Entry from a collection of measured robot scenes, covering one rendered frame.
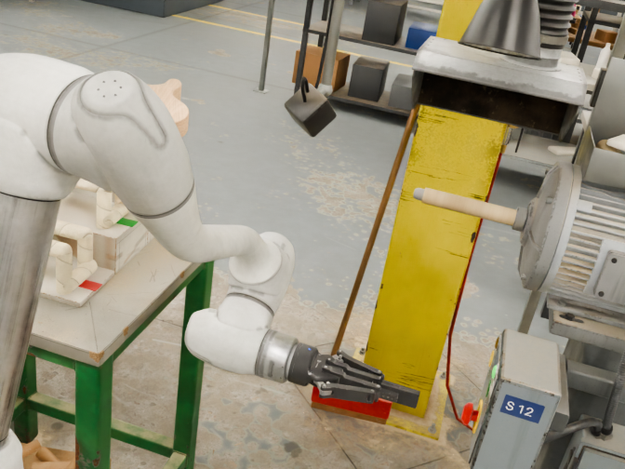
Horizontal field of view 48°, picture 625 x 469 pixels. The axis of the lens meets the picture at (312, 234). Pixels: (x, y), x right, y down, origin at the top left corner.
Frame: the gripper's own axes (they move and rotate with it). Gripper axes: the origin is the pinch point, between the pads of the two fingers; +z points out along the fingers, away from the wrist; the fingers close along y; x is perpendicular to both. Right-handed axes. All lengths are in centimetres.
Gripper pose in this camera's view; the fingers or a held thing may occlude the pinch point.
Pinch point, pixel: (399, 394)
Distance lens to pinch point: 130.5
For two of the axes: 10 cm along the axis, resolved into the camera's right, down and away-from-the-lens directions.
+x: 1.5, -8.9, -4.4
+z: 9.5, 2.6, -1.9
